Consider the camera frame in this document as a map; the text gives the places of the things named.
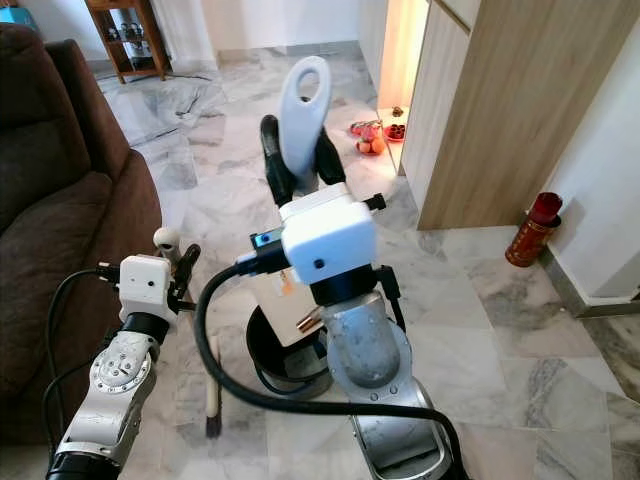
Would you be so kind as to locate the teal box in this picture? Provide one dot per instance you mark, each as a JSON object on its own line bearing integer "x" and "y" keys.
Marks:
{"x": 18, "y": 16}

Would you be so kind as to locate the dark brown sofa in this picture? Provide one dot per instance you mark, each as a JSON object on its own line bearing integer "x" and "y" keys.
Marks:
{"x": 60, "y": 200}

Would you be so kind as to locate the brown wooden shelf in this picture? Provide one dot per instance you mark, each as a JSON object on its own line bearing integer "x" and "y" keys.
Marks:
{"x": 120, "y": 4}

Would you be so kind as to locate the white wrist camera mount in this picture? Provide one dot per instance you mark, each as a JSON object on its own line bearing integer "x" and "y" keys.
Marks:
{"x": 145, "y": 285}
{"x": 325, "y": 235}

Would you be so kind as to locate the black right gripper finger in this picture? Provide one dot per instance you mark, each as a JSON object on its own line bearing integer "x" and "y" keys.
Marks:
{"x": 277, "y": 160}
{"x": 329, "y": 163}

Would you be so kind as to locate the black waste bin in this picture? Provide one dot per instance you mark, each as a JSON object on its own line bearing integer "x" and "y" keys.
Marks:
{"x": 265, "y": 372}

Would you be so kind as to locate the gold foil cardboard piece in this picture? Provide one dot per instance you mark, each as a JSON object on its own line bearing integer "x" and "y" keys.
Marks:
{"x": 310, "y": 320}

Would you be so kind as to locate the red gold cylinder tin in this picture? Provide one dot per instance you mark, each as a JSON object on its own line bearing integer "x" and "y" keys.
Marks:
{"x": 530, "y": 240}

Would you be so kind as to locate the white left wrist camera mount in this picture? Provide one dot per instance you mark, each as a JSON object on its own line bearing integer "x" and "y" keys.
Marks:
{"x": 145, "y": 285}

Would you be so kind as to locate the red plate of fruit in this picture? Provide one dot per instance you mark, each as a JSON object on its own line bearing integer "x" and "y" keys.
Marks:
{"x": 370, "y": 145}

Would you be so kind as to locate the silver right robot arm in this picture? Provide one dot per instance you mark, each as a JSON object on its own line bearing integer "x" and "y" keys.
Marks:
{"x": 365, "y": 345}

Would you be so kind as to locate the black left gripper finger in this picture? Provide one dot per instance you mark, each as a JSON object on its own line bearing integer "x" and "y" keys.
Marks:
{"x": 188, "y": 264}

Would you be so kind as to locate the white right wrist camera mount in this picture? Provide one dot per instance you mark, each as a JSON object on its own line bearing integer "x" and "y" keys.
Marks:
{"x": 325, "y": 235}

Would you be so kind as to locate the light wooden wardrobe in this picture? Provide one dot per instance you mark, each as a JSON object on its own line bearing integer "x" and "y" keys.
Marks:
{"x": 520, "y": 100}

